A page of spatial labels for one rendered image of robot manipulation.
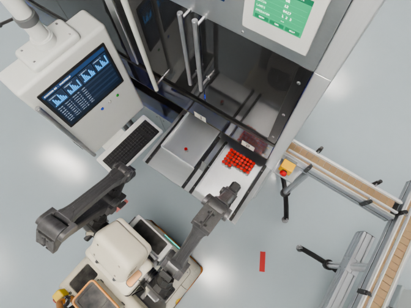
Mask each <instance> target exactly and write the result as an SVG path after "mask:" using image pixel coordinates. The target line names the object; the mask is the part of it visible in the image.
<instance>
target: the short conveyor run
mask: <svg viewBox="0 0 411 308"><path fill-rule="evenodd" d="M323 149H324V148H323V146H321V147H319V148H318V149H317V150H316V151H314V150H312V149H310V148H309V147H307V146H305V145H303V144H302V143H300V142H298V141H296V140H295V139H294V140H293V141H292V142H291V144H290V146H289V147H288V148H287V150H286V151H285V153H284V154H285V155H286V156H288V157H290V158H292V159H293V160H295V161H296V162H298V163H297V165H296V166H297V167H299V168H300V171H301V172H303V173H304V174H306V175H308V176H310V177H311V178H313V179H315V180H317V181H318V182H320V183H321V184H323V185H325V186H326V187H328V188H330V189H332V190H333V191H335V192H336V193H338V194H340V195H342V196H343V197H345V198H346V199H348V200H350V201H351V202H353V203H355V204H357V205H358V206H360V207H362V208H363V209H365V210H367V211H368V212H370V213H372V214H373V215H375V216H377V217H378V218H380V219H382V220H383V221H389V220H393V219H394V217H395V214H397V213H398V211H397V210H398V208H399V206H400V204H402V201H401V200H400V199H398V198H396V197H395V196H392V195H391V194H389V193H387V192H386V191H384V190H382V189H380V188H379V187H377V185H379V184H381V183H382V182H383V181H382V180H378V181H375V182H373V183H370V182H368V181H366V180H365V179H363V178H361V177H359V176H358V175H356V174H354V173H353V172H351V171H349V170H347V169H345V168H344V167H342V166H340V165H339V164H336V163H335V162H333V161H332V160H330V159H328V158H326V157H324V156H323V155H321V154H319V153H320V152H321V151H322V150H323Z"/></svg>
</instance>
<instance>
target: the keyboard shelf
mask: <svg viewBox="0 0 411 308"><path fill-rule="evenodd" d="M144 120H146V121H148V122H149V123H150V124H151V125H152V126H153V127H155V128H156V129H157V130H158V131H159V133H158V134H157V135H156V136H155V137H154V138H153V139H152V140H151V141H150V142H149V143H148V144H147V145H146V146H145V147H144V148H143V149H142V150H141V151H140V152H139V153H138V154H137V155H136V156H135V157H134V158H133V159H132V160H131V161H130V162H129V163H127V164H126V166H129V165H131V163H132V162H134V160H135V159H137V157H138V156H139V155H140V154H142V152H143V151H145V149H146V148H148V146H150V145H151V143H153V141H154V140H156V138H157V137H159V135H161V134H162V132H163V130H162V129H161V128H159V127H158V126H157V125H156V124H154V123H153V122H152V121H151V120H150V119H148V118H147V117H146V116H145V115H142V116H141V117H140V118H139V119H138V120H137V121H136V122H135V123H134V124H133V125H132V126H131V127H130V128H129V129H128V130H127V131H126V132H125V131H124V130H122V129H120V130H119V131H118V132H117V133H116V134H115V135H114V136H113V137H112V138H111V139H110V140H108V141H107V142H106V143H105V144H104V145H103V146H102V147H103V148H104V149H105V151H104V152H103V153H102V154H101V155H100V156H99V157H98V158H97V161H98V162H99V163H100V164H101V165H102V166H103V167H104V168H105V169H106V170H107V171H108V172H110V170H111V169H110V168H109V167H108V166H107V165H106V164H105V163H104V162H103V160H104V159H105V158H106V157H107V156H108V155H109V154H110V153H111V152H112V151H113V150H114V149H115V148H116V147H117V146H118V145H119V144H120V143H121V142H122V141H123V140H124V139H125V138H126V137H127V136H128V135H129V134H131V133H132V132H133V131H134V130H135V129H136V128H137V127H138V126H139V125H140V124H141V123H142V122H143V121H144Z"/></svg>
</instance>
